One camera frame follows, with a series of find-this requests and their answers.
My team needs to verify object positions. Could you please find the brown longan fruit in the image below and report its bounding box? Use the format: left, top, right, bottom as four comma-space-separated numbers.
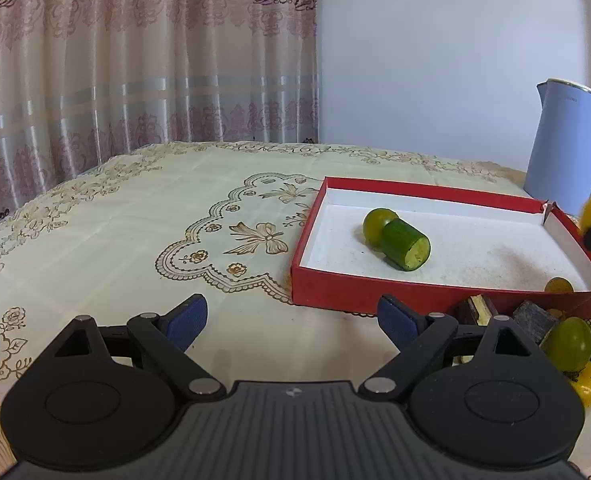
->
545, 276, 574, 294

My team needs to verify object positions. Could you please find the green cucumber piece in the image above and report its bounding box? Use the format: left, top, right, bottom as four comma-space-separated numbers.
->
380, 219, 431, 272

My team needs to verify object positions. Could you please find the large green tomato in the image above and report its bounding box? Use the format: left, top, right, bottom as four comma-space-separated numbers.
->
541, 316, 591, 373

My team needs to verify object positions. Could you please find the small green tomato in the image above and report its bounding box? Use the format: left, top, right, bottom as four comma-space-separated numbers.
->
361, 208, 399, 250

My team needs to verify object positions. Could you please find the yellow pepper piece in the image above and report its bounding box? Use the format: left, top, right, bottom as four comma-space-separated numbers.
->
565, 361, 591, 408

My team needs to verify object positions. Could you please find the blue electric kettle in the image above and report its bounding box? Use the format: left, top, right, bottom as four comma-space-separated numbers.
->
523, 78, 591, 217

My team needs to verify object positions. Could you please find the red shallow tray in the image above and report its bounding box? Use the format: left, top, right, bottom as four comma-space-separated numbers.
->
290, 177, 591, 318

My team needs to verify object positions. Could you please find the cream embroidered tablecloth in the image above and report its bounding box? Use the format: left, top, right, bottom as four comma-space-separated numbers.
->
0, 140, 591, 480

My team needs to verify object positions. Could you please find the pink patterned curtain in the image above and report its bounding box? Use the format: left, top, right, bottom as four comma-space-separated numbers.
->
0, 0, 318, 220

